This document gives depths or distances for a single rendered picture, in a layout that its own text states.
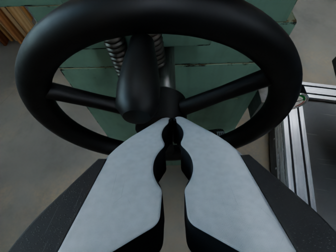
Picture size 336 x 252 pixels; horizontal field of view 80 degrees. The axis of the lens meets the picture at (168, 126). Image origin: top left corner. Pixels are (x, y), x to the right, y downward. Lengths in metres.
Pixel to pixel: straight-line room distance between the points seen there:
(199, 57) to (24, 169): 1.11
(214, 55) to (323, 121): 0.80
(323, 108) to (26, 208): 1.47
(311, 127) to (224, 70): 0.70
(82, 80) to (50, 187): 0.80
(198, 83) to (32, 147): 1.07
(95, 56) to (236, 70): 0.29
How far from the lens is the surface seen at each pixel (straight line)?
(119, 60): 0.26
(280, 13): 0.40
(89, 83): 0.50
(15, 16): 1.85
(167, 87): 0.23
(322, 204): 0.98
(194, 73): 0.45
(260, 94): 0.53
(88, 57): 0.44
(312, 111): 1.13
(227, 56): 0.43
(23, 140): 1.40
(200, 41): 0.27
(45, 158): 1.28
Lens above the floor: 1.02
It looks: 63 degrees down
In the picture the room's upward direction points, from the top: 4 degrees counter-clockwise
